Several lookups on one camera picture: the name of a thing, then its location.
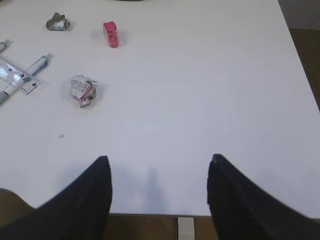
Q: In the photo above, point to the clear plastic ruler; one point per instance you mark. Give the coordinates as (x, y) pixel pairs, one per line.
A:
(17, 78)

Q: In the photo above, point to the white table leg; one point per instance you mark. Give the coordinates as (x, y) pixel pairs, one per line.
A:
(185, 228)

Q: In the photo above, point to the light blue pen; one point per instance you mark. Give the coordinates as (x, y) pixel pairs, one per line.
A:
(25, 76)

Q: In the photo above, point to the grey blue pen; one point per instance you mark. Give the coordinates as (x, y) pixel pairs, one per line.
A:
(4, 45)

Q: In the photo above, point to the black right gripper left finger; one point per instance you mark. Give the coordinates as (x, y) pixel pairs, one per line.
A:
(79, 212)

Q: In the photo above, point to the pink pencil sharpener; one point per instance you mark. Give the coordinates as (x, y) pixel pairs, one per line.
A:
(110, 32)

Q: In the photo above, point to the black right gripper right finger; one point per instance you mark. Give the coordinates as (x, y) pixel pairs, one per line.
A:
(241, 210)

